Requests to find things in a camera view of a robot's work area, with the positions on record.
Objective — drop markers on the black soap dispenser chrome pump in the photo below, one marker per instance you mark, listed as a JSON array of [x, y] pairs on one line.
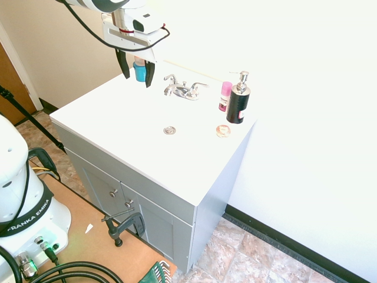
[[238, 101]]

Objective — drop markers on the brown wooden base board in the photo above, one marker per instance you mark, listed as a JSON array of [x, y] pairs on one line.
[[97, 236]]

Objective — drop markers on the pink spray bottle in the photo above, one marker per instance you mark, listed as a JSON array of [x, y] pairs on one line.
[[225, 97]]

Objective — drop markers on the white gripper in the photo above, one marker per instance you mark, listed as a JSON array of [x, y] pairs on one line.
[[125, 36]]

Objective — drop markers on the blue plastic cup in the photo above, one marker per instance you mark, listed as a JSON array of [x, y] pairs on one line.
[[139, 70]]

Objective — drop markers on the round glass candle holder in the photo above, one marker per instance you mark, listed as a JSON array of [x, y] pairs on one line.
[[223, 131]]

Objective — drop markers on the black metal C-clamp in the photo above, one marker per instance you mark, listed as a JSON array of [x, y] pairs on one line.
[[126, 225]]

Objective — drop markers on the white Franka Panda arm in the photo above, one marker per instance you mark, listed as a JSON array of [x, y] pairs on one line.
[[17, 188]]

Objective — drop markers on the brown wooden door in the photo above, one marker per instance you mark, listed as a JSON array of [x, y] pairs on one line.
[[13, 85]]

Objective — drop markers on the green hex key set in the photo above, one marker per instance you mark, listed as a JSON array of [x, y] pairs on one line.
[[156, 272]]

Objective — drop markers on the white sink countertop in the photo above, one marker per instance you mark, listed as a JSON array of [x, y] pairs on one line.
[[156, 129]]

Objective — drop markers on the round metal cabinet knob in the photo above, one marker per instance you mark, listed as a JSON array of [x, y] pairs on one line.
[[128, 203], [113, 193]]

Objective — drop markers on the chrome sink drain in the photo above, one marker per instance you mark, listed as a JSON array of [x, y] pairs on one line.
[[169, 129]]

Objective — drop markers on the chrome faucet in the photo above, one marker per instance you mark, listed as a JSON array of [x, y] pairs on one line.
[[176, 89]]

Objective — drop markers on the grey vanity cabinet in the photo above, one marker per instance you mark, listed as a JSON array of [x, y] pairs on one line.
[[153, 203]]

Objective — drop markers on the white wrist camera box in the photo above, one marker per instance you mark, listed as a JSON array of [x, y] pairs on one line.
[[145, 21]]

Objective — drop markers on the black tripod leg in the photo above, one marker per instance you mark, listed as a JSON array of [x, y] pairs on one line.
[[28, 118]]

